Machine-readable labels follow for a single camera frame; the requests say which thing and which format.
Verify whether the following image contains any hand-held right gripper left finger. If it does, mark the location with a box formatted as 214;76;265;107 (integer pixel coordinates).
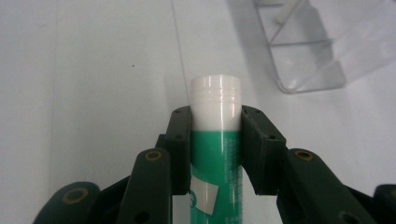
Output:
155;105;192;196

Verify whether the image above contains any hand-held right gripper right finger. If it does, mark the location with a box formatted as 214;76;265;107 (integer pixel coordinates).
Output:
241;105;288;197

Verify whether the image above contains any green and white glue stick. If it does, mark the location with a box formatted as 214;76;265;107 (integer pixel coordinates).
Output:
172;74;244;224

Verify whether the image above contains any clear plastic organizer box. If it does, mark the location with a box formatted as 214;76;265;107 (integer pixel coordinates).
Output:
228;0;396;95

